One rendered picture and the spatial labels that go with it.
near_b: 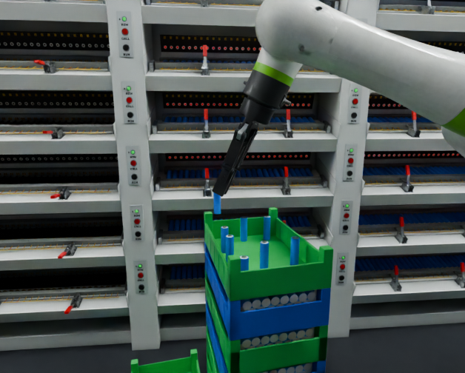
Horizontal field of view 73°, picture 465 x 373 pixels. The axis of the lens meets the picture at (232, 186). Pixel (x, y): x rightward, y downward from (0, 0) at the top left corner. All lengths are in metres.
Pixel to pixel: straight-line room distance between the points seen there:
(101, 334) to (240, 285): 0.83
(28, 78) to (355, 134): 1.00
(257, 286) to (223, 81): 0.64
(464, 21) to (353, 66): 0.79
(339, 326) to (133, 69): 1.13
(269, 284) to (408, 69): 0.42
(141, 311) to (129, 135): 0.60
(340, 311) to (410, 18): 1.01
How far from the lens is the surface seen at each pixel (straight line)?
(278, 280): 0.61
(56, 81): 1.10
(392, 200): 1.23
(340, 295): 1.27
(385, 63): 0.58
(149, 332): 1.25
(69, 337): 1.38
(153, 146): 1.02
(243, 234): 0.83
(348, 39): 0.58
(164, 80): 1.02
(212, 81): 1.01
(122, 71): 1.04
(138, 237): 1.09
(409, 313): 1.51
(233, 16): 1.06
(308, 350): 0.72
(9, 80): 1.15
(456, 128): 0.64
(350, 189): 1.14
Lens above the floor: 0.79
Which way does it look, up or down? 12 degrees down
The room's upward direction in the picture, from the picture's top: straight up
